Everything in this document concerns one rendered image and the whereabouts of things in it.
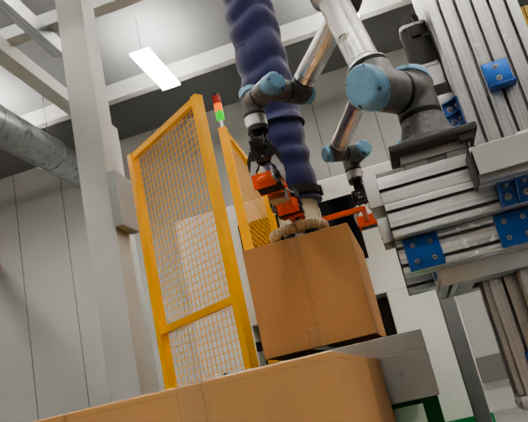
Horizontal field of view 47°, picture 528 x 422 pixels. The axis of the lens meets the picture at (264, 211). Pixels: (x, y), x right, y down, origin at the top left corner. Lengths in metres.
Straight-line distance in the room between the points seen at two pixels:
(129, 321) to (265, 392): 2.25
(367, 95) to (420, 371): 0.93
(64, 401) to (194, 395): 12.01
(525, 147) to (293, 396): 0.91
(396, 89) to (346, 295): 0.82
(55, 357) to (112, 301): 9.91
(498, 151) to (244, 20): 1.61
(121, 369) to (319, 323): 1.22
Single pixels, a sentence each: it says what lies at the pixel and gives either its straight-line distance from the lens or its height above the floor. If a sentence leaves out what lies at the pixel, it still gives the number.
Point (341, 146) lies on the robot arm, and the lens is 2.68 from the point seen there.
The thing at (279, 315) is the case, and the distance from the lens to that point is 2.20.
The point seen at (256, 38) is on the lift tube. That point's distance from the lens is 2.80.
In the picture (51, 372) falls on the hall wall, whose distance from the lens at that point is 13.03.
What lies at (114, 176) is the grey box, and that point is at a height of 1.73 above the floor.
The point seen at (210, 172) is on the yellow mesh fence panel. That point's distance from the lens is 3.14.
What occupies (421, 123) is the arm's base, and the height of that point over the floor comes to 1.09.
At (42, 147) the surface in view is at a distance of 10.16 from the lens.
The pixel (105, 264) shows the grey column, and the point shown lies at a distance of 3.16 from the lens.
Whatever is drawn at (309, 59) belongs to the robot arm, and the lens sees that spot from 2.06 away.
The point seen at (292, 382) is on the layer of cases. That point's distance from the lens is 0.84.
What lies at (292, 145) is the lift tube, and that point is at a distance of 2.58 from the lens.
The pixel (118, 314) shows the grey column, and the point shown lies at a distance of 3.09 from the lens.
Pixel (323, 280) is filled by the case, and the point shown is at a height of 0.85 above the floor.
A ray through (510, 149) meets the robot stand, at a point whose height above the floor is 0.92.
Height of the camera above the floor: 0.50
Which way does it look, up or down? 17 degrees up
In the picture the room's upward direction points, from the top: 13 degrees counter-clockwise
